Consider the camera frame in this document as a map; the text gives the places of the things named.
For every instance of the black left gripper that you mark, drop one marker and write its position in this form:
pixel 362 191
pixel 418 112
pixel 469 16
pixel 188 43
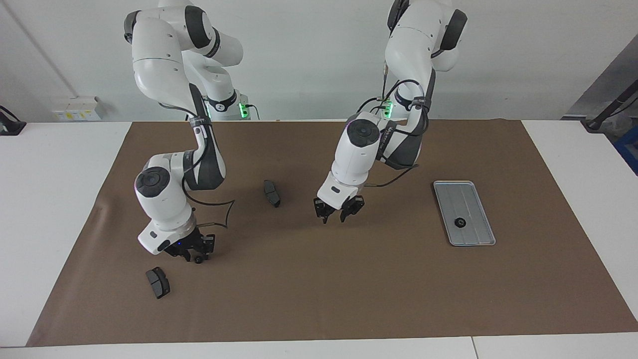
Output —
pixel 331 209

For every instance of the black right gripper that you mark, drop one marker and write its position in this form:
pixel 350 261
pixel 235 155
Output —
pixel 187 244

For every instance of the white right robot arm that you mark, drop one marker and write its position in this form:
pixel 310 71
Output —
pixel 159 209

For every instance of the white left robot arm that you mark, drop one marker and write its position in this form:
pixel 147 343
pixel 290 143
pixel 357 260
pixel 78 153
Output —
pixel 356 154

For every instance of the silver metal tray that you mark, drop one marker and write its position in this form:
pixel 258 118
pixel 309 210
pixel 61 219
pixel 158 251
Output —
pixel 473 199

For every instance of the dark grey brake pad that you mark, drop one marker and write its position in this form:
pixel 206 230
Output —
pixel 271 194
pixel 158 284

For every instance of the brown table mat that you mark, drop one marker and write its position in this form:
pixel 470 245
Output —
pixel 349 279

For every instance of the black table clamp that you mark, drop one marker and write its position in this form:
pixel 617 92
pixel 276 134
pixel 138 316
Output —
pixel 12 128

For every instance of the black stand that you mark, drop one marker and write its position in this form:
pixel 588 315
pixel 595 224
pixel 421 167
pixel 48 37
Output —
pixel 595 124

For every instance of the blue crate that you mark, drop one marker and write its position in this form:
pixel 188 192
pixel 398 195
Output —
pixel 629 149

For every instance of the white wall socket box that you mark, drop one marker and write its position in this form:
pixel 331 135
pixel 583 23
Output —
pixel 75 107

